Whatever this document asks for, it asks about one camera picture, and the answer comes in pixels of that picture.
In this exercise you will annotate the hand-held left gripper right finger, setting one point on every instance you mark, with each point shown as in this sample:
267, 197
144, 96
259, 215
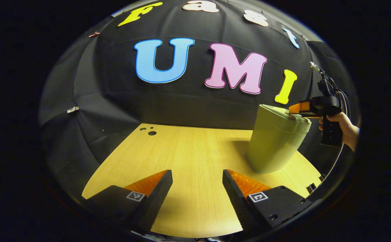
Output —
239, 205

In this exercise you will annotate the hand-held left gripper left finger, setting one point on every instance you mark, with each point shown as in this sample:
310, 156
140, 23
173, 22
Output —
153, 205

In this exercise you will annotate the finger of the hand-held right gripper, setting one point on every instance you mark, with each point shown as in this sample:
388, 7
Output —
299, 107
311, 116

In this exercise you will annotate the pale green desktop garbage bin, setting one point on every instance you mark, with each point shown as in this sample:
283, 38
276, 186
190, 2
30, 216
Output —
272, 148

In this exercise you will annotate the wooden desktop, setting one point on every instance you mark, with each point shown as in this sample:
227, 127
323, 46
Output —
195, 158

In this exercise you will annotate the black backdrop cloth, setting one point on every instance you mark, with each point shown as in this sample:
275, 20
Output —
195, 101

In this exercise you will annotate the small metal cloth clip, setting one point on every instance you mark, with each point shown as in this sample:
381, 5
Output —
72, 109

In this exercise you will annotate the small copper cloth clip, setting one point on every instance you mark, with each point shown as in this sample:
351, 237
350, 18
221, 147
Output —
94, 34

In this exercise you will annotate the black desk edge bracket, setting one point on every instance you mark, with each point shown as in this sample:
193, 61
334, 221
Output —
311, 187

